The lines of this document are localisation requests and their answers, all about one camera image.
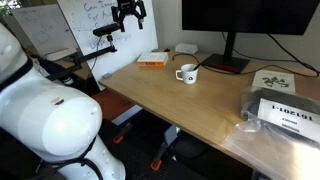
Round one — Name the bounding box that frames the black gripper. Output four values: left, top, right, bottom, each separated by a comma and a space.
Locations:
111, 0, 148, 33

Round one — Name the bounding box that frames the black pen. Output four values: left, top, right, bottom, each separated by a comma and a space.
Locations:
193, 61, 204, 72

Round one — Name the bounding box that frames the white mug with logo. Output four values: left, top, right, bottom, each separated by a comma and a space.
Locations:
175, 63, 199, 85

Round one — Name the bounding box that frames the large whiteboard with writing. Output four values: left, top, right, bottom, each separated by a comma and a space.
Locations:
56, 0, 160, 83

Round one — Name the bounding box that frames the white and orange book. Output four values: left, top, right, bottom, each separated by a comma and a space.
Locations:
136, 52, 170, 68

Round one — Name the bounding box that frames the white flat box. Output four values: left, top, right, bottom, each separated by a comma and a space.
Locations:
174, 42, 199, 55

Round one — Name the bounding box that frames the small whiteboard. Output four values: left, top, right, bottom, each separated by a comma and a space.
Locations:
9, 3, 79, 58

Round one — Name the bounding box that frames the brown low table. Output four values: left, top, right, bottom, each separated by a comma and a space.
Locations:
91, 87, 136, 123

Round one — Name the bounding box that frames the black monitor stand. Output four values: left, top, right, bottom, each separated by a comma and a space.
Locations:
198, 32, 251, 75

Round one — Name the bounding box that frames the black computer monitor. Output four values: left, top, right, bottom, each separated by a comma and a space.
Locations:
181, 0, 320, 36

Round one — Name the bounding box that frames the black orange-tipped clamp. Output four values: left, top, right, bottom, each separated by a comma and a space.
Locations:
112, 122, 134, 145
150, 124, 181, 172

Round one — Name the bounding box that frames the paper with dragon drawing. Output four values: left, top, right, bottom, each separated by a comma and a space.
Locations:
251, 69, 297, 94

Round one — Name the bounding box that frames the white printed label card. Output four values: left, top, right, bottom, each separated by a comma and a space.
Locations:
257, 97, 320, 144

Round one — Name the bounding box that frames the clear plastic bag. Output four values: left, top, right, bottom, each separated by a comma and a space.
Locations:
221, 85, 320, 180

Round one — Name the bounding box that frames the black bar stereo camera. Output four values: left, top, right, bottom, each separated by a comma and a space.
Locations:
92, 22, 121, 38

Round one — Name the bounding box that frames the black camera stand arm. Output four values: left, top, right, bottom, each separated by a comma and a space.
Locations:
44, 34, 118, 83

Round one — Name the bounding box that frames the black desk cable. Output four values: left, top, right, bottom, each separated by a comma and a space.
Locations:
171, 52, 320, 79

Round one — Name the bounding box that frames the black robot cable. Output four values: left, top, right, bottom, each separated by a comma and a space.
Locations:
33, 133, 105, 180

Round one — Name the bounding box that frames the black monitor cable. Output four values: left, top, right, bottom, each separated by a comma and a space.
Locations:
266, 33, 320, 75

